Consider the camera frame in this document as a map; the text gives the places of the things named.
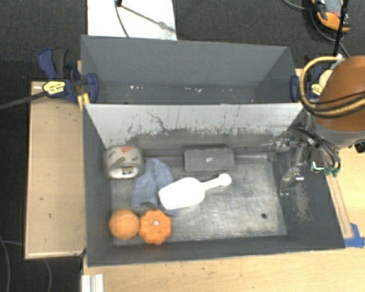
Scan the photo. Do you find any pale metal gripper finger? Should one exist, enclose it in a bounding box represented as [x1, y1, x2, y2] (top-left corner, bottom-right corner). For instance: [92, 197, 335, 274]
[268, 137, 293, 161]
[279, 166, 305, 197]

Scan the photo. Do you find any grey rectangular block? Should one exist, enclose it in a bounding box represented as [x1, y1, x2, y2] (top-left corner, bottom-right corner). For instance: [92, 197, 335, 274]
[183, 147, 235, 173]

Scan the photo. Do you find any grey metal bin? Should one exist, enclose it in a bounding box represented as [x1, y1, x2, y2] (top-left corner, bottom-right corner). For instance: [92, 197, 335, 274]
[79, 34, 347, 268]

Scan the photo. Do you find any white plastic scoop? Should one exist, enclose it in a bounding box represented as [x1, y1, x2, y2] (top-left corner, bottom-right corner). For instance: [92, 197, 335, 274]
[158, 173, 233, 211]

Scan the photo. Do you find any blue cloth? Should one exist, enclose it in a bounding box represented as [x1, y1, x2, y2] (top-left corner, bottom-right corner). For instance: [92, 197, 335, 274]
[131, 158, 179, 217]

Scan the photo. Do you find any orange toy pumpkin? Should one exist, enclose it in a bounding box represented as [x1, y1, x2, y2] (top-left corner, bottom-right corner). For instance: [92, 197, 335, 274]
[138, 209, 173, 246]

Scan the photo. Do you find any orange ball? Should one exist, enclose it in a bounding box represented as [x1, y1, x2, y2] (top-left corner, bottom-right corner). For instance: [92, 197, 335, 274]
[108, 209, 141, 241]

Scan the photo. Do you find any pale wood board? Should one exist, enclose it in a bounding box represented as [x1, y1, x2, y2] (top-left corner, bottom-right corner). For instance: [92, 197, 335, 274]
[24, 81, 88, 260]

